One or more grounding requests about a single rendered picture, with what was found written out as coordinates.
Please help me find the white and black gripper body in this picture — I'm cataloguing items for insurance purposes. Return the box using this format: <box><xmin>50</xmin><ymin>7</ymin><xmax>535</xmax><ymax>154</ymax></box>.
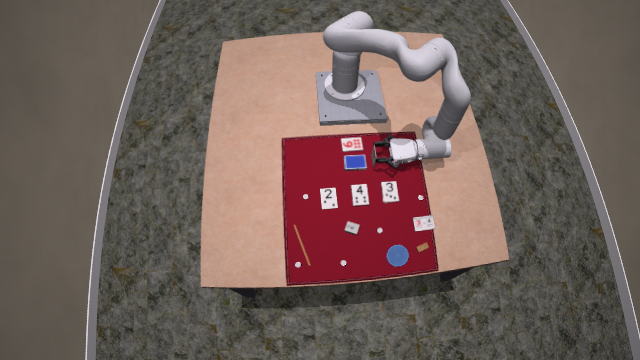
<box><xmin>389</xmin><ymin>138</ymin><xmax>417</xmax><ymax>164</ymax></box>

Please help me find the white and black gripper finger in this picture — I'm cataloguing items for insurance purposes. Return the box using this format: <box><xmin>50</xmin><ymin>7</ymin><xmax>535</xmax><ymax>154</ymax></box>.
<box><xmin>376</xmin><ymin>156</ymin><xmax>402</xmax><ymax>169</ymax></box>
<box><xmin>373</xmin><ymin>134</ymin><xmax>395</xmax><ymax>148</ymax></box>

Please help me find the blue round disc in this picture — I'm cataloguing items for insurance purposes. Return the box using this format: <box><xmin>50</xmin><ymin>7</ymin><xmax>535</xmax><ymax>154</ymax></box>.
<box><xmin>387</xmin><ymin>245</ymin><xmax>409</xmax><ymax>267</ymax></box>

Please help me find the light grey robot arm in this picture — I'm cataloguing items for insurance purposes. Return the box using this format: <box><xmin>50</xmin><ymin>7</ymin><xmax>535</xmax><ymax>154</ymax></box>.
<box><xmin>323</xmin><ymin>11</ymin><xmax>471</xmax><ymax>161</ymax></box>

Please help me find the blue playing card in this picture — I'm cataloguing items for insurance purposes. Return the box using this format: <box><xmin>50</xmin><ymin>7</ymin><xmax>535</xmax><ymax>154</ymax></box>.
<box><xmin>344</xmin><ymin>155</ymin><xmax>367</xmax><ymax>170</ymax></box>

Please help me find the dark red card cloth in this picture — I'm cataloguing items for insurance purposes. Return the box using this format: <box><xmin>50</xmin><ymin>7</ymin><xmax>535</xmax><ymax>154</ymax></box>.
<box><xmin>285</xmin><ymin>135</ymin><xmax>436</xmax><ymax>282</ymax></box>

